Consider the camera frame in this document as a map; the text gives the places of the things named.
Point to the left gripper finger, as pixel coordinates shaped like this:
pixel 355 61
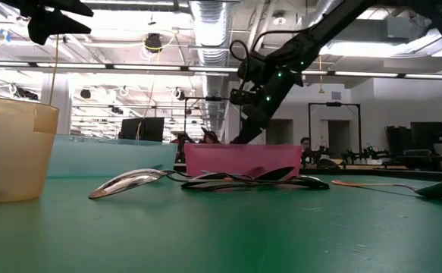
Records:
pixel 54 26
pixel 73 5

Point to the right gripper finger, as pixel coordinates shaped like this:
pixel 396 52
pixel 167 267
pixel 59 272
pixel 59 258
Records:
pixel 249 136

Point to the background black robot arm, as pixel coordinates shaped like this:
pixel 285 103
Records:
pixel 315 155
pixel 364 153

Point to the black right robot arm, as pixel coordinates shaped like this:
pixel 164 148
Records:
pixel 338 15

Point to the person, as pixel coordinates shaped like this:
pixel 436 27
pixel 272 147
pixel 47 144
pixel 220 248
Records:
pixel 305 144
pixel 210 137

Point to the pink plastic bin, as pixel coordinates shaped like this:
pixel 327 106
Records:
pixel 213 159

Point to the long ceiling light strip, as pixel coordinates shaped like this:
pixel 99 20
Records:
pixel 73 65
pixel 376 74

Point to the black ceiling-hung device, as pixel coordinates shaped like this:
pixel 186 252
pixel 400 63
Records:
pixel 153 42

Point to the black computer monitor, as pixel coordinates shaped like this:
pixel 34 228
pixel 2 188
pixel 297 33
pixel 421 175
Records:
pixel 145 129

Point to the orange translucent plastic bin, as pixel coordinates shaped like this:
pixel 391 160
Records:
pixel 12 151

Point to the teal translucent plastic bin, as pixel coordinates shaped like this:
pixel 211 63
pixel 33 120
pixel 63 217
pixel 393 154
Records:
pixel 110 155

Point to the black background equipment rack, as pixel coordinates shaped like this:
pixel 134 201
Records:
pixel 429 132

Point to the green table mat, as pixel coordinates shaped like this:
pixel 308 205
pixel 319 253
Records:
pixel 54 242

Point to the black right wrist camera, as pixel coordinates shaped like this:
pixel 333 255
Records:
pixel 252 68

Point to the black metal gantry frame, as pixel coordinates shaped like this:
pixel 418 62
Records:
pixel 334 104

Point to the silver ventilation duct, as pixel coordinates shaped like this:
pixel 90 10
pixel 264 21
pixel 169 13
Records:
pixel 209 19

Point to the black aluminium table frame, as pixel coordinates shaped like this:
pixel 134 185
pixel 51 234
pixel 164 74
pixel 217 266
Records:
pixel 357 173

